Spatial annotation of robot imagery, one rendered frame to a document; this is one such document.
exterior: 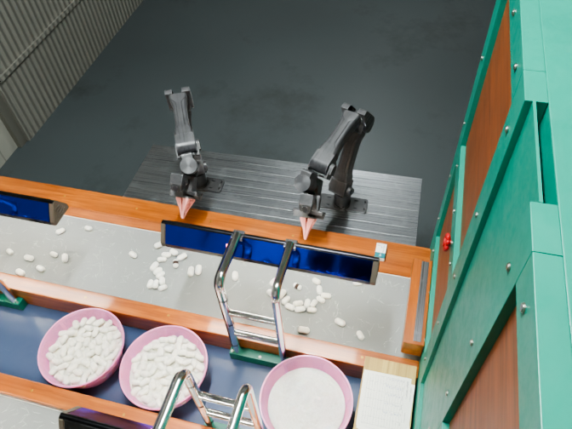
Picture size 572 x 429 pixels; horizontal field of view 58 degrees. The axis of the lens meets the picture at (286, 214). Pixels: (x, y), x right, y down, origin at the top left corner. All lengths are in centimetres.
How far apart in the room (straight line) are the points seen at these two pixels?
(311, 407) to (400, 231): 77
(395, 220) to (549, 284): 150
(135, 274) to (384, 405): 94
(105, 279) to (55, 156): 186
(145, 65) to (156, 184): 209
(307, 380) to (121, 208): 97
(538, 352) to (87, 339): 150
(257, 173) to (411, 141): 141
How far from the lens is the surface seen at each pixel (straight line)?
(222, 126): 351
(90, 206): 213
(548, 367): 52
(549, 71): 83
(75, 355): 182
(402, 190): 214
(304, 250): 139
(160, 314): 175
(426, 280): 166
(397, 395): 157
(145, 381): 169
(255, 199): 210
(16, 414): 180
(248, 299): 175
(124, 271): 192
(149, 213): 202
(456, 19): 461
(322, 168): 170
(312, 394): 161
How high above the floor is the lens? 223
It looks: 50 degrees down
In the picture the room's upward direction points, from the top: 5 degrees counter-clockwise
